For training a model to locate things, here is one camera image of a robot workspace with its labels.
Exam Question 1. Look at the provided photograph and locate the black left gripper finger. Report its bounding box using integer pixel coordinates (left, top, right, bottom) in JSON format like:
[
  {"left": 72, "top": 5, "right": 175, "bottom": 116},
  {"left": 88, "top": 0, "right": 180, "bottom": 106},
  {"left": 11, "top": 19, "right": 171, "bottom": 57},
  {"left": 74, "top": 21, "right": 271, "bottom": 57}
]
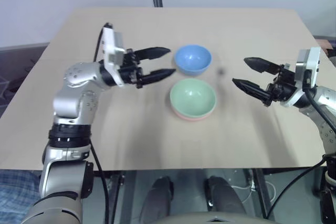
[
  {"left": 134, "top": 46, "right": 172, "bottom": 62},
  {"left": 141, "top": 68, "right": 177, "bottom": 87}
]

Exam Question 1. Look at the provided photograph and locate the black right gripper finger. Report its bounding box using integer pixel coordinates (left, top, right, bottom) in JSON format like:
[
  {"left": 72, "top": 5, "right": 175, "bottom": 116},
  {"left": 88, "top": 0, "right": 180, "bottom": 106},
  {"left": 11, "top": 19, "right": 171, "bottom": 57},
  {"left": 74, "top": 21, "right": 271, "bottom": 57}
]
[
  {"left": 244, "top": 56, "right": 284, "bottom": 76},
  {"left": 232, "top": 78, "right": 271, "bottom": 104}
]

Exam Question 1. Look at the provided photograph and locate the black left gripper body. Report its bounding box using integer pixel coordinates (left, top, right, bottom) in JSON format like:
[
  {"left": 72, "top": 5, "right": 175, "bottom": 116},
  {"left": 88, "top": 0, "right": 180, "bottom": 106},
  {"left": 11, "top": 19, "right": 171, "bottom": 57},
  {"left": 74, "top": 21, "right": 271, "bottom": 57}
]
[{"left": 118, "top": 48, "right": 145, "bottom": 89}]

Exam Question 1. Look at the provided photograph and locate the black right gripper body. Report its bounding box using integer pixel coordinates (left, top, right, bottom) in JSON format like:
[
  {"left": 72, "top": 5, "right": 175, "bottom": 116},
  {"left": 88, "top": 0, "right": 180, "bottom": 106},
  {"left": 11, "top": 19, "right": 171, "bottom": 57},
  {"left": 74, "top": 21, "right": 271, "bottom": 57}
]
[{"left": 263, "top": 63, "right": 297, "bottom": 107}]

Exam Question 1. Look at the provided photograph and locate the blue bowl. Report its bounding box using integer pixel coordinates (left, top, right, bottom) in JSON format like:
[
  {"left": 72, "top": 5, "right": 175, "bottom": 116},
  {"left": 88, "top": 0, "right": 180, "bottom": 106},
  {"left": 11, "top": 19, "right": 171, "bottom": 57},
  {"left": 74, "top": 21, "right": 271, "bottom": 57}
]
[{"left": 174, "top": 44, "right": 213, "bottom": 76}]

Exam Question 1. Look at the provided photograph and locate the green bowl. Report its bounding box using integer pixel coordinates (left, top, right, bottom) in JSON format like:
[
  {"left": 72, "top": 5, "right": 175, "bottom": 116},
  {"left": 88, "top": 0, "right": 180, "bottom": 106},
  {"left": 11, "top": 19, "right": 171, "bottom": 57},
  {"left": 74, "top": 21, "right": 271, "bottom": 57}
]
[{"left": 169, "top": 78, "right": 217, "bottom": 119}]

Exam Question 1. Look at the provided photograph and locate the pink bowl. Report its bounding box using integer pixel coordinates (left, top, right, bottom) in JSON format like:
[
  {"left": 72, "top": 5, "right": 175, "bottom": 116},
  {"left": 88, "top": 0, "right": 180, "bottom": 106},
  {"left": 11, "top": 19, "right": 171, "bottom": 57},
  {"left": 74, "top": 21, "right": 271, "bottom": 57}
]
[{"left": 171, "top": 103, "right": 215, "bottom": 123}]

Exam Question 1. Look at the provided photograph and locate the dark rounded shape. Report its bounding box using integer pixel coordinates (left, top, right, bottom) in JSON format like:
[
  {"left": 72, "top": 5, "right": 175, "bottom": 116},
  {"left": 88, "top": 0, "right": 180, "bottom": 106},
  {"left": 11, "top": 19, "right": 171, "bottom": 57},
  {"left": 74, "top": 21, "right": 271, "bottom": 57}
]
[{"left": 204, "top": 175, "right": 247, "bottom": 216}]

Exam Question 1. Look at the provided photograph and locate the grey robot torso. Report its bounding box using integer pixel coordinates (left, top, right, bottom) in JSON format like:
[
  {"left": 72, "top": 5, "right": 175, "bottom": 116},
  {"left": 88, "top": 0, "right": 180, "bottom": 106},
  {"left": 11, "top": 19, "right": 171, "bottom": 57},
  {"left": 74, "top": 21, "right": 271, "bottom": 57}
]
[{"left": 156, "top": 210, "right": 265, "bottom": 224}]

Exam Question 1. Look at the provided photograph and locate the blue plaid cloth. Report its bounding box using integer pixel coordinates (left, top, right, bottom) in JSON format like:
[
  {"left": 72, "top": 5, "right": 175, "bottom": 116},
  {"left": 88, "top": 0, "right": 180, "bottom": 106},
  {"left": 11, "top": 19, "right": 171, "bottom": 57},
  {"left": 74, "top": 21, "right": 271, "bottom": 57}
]
[{"left": 0, "top": 169, "right": 43, "bottom": 224}]

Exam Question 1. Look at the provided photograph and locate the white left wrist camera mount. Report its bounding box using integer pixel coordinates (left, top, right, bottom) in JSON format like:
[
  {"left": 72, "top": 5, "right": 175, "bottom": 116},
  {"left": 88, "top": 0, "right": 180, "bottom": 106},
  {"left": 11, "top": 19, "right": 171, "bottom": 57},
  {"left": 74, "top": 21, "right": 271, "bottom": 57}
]
[{"left": 100, "top": 26, "right": 127, "bottom": 87}]

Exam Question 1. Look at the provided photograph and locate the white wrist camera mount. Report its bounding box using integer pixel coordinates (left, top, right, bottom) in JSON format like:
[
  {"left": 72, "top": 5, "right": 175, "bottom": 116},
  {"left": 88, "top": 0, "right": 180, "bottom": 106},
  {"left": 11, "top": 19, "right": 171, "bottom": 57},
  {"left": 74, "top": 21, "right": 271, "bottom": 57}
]
[
  {"left": 100, "top": 26, "right": 127, "bottom": 87},
  {"left": 280, "top": 46, "right": 322, "bottom": 108}
]

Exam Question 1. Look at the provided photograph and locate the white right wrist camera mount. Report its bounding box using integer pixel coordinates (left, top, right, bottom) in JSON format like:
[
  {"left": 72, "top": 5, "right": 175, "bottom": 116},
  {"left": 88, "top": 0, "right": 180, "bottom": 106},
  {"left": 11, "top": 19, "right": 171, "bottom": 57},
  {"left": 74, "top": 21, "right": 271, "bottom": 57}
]
[{"left": 280, "top": 46, "right": 322, "bottom": 108}]

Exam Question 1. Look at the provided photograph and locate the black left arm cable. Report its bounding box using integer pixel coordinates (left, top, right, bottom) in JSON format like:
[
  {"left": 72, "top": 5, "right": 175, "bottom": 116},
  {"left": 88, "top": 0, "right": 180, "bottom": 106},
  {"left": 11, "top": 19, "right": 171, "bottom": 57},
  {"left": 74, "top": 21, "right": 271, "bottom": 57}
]
[{"left": 89, "top": 22, "right": 113, "bottom": 224}]

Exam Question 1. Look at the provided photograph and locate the white cable under table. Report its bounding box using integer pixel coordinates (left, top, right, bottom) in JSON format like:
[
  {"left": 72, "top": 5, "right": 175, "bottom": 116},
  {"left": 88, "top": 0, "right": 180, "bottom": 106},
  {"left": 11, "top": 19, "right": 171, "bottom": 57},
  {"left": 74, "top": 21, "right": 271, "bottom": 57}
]
[{"left": 231, "top": 180, "right": 277, "bottom": 204}]

